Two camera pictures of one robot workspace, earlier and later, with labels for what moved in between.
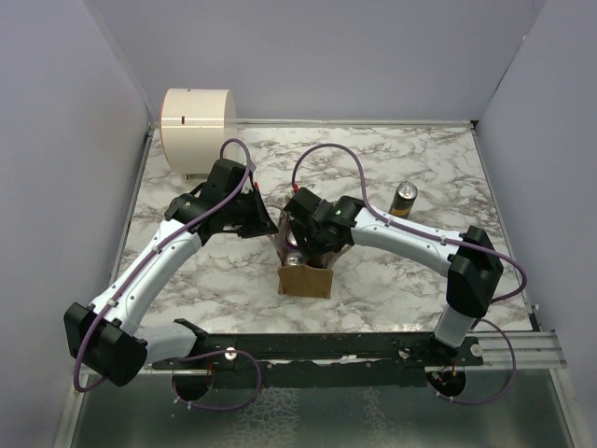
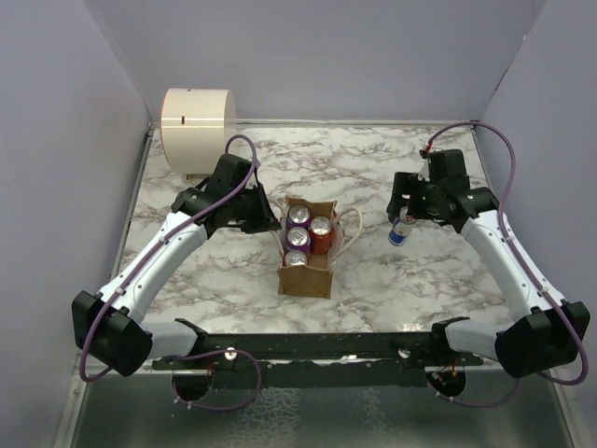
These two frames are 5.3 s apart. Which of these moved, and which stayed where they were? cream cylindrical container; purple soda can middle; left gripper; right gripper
Moved: right gripper
Stayed: cream cylindrical container; purple soda can middle; left gripper
